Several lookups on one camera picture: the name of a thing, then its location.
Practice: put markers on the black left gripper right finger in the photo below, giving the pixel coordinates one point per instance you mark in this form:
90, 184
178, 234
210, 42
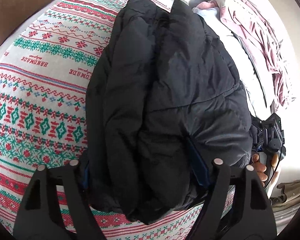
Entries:
236, 205

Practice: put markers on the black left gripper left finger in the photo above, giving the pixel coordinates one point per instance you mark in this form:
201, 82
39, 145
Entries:
39, 215

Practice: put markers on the black puffer jacket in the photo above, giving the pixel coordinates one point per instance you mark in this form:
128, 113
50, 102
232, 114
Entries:
164, 100

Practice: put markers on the right hand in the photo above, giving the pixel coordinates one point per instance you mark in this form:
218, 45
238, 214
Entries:
260, 168

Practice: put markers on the olive green cloth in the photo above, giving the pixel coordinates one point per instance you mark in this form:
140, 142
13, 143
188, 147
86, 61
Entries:
289, 197

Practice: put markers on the pink crumpled duvet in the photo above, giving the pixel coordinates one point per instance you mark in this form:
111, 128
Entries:
246, 21

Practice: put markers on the christmas pattern knit blanket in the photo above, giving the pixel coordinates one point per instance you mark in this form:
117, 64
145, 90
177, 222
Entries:
44, 73

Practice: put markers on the light blue fleece blanket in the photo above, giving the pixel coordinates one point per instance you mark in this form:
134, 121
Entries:
208, 9

